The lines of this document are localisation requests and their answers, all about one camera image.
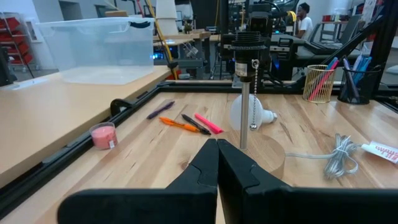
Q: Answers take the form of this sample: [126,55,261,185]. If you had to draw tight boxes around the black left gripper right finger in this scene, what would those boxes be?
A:
[216,138,398,224]

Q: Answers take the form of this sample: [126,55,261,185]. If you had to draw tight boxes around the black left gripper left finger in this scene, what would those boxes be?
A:
[57,138,218,224]

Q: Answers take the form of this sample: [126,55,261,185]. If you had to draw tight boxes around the white lightbulb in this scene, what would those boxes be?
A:
[229,93,279,132]

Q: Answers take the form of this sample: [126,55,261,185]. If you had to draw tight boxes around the wooden base lamp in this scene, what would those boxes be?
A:
[217,30,286,180]

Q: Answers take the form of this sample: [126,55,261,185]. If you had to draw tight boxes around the orange pen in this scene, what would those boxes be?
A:
[159,116,200,133]

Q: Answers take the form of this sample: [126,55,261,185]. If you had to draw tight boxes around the pink candle jar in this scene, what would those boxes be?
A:
[89,121,119,151]

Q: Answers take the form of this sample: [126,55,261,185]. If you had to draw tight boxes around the black pen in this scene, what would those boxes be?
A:
[180,113,213,136]

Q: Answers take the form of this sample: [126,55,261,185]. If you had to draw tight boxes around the purple pen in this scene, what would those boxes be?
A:
[146,100,176,121]

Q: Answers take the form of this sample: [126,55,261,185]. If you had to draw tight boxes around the pink highlighter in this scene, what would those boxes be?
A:
[194,112,224,136]

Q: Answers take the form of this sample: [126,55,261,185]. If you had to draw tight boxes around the clear plastic bag red print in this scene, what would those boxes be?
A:
[361,140,398,165]

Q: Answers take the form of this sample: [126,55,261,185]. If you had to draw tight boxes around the pink marker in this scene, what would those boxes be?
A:
[308,58,340,102]

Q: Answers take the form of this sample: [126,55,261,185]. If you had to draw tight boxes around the black mesh pen cup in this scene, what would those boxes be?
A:
[337,66,382,105]

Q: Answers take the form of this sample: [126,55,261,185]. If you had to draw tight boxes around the grey pen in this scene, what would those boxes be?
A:
[342,57,362,101]

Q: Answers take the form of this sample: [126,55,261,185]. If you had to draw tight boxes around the light wooden desk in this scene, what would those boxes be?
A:
[0,65,172,189]

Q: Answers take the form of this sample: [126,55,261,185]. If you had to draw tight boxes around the blue marker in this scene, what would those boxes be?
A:
[352,55,373,85]

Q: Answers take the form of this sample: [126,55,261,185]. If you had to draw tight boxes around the clear plastic storage bin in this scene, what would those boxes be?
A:
[37,16,155,86]

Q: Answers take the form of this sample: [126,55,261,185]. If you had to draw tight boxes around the person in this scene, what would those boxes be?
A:
[293,2,314,40]

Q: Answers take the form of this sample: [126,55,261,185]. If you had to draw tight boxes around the white tapered column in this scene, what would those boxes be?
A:
[155,0,180,36]

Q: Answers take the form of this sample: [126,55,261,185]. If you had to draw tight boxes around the clear lamp power cord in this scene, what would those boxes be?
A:
[285,133,362,180]

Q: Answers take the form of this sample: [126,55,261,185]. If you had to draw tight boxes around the black frame hook clamp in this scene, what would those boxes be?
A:
[109,98,135,118]

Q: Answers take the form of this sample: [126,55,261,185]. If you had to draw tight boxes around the black aluminium table frame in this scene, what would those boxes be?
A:
[0,0,398,219]

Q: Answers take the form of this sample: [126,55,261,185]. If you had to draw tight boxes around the yellow cable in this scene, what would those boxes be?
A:
[145,0,180,80]

